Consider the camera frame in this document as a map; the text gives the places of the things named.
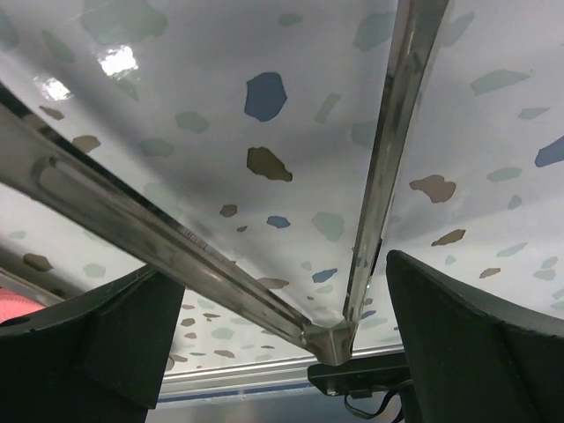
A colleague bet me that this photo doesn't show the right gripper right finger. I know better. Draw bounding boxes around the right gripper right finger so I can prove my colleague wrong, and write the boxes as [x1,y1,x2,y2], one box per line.
[386,250,563,422]

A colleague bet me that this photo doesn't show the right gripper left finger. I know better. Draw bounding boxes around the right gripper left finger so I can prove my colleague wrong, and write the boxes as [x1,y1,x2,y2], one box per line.
[1,266,184,422]

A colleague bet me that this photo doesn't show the metal tongs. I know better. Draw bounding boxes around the metal tongs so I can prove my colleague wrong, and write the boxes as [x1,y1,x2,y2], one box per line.
[0,0,450,367]

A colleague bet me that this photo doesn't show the right black mounting bracket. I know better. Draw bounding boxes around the right black mounting bracket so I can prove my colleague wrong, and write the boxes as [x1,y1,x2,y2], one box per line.
[307,352,411,399]

